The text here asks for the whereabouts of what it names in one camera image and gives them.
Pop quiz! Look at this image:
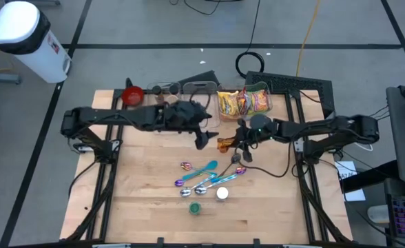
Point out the black floor cable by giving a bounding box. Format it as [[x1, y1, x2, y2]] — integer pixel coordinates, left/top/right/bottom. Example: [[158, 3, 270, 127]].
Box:
[[169, 0, 224, 17]]

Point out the chili shrimp ramen pack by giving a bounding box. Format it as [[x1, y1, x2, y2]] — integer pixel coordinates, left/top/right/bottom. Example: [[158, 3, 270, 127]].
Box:
[[249, 89, 271, 115]]

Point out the white paper sheet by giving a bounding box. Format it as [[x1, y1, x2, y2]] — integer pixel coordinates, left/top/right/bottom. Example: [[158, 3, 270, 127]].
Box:
[[335, 161, 366, 203]]

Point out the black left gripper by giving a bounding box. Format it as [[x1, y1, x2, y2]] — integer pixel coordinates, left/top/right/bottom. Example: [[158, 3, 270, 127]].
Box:
[[160, 100, 220, 141]]

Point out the red round bowl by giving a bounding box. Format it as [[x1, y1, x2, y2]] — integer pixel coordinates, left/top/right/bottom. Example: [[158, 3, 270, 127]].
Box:
[[121, 85, 145, 106]]

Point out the teal spoon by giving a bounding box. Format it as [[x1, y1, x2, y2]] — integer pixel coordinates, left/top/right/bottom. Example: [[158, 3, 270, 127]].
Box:
[[183, 161, 221, 181]]

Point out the gray metal stand base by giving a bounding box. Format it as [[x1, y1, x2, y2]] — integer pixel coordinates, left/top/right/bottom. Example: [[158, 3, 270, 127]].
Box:
[[0, 70, 23, 85]]

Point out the white cable bundle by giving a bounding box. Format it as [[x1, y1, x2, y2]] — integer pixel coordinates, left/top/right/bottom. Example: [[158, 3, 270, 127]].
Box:
[[356, 140, 375, 152]]

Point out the purple iridescent spoon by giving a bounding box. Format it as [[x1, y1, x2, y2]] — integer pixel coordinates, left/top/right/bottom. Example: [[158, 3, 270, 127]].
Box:
[[209, 165, 248, 183], [174, 172, 205, 188]]

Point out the dark metal spoon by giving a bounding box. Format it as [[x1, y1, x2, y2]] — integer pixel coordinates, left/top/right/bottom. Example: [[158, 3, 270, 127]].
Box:
[[218, 153, 242, 178]]

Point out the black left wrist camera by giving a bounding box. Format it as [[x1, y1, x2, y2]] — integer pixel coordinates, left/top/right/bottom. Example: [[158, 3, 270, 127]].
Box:
[[194, 130, 209, 151]]

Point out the coiled black cable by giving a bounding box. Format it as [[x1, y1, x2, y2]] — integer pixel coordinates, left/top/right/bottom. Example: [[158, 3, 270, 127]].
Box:
[[235, 0, 266, 79]]

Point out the white lid spice jar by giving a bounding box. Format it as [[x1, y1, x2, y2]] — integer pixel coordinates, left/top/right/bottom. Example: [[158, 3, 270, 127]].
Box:
[[215, 186, 230, 202]]

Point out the yellow ramen pack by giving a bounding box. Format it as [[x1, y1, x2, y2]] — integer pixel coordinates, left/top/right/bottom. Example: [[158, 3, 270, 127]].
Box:
[[217, 90, 240, 118]]

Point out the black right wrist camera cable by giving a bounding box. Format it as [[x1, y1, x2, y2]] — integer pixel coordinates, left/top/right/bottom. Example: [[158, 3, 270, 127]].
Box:
[[236, 144, 293, 178]]

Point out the clear plastic bin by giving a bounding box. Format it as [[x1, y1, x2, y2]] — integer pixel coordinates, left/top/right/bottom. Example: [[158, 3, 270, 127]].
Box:
[[146, 81, 185, 132], [217, 81, 274, 122], [183, 81, 224, 129]]

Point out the black wedge panel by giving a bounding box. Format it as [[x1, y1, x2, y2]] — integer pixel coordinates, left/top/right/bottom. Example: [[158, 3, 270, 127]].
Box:
[[180, 70, 220, 85]]

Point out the brown spice pouch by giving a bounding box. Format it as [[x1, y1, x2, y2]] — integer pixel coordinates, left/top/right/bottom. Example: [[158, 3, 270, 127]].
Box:
[[217, 136, 240, 154]]

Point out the pink iridescent spoon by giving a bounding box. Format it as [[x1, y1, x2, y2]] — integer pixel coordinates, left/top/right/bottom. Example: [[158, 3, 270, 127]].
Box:
[[180, 161, 218, 176]]

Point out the white trash bin black band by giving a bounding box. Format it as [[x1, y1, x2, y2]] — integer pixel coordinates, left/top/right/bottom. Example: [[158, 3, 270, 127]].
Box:
[[0, 0, 72, 84]]

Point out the black aluminium table frame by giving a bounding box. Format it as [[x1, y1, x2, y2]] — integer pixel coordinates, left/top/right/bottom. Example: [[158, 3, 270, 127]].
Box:
[[64, 87, 354, 248]]

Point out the yellow cable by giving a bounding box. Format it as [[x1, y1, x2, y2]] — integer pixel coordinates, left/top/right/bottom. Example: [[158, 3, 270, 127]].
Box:
[[295, 0, 322, 77]]

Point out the green oregano spice jar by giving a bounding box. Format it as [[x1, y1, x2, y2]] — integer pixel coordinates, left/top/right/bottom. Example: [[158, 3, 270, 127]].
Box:
[[188, 201, 203, 216]]

